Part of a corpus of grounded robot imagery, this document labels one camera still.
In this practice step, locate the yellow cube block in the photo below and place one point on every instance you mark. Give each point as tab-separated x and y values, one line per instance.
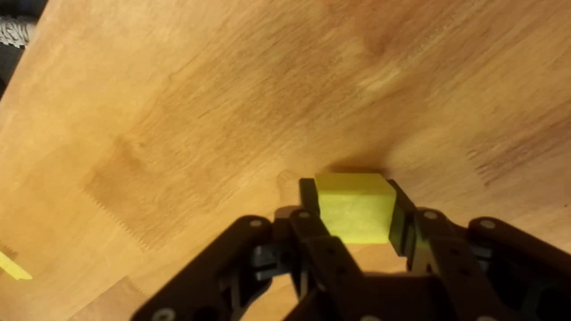
356	207

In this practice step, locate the yellow tape strip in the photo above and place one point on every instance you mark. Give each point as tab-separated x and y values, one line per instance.
13	268

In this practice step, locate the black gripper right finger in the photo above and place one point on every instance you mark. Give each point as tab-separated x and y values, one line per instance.
488	269

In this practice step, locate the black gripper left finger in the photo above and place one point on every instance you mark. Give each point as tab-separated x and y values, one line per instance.
240	264

